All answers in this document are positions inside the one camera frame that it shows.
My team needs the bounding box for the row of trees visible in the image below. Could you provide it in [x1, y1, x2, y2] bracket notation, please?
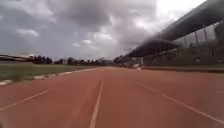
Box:
[31, 54, 115, 66]

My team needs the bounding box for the red running track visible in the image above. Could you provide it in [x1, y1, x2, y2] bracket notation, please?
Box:
[0, 66, 224, 128]

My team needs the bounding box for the green grass field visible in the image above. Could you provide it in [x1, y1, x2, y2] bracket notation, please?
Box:
[0, 63, 101, 83]

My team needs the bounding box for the grandstand with slanted roof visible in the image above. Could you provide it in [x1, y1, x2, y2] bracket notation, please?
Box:
[114, 0, 224, 69]

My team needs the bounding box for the building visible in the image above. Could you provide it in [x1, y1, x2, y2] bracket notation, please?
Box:
[0, 53, 36, 64]

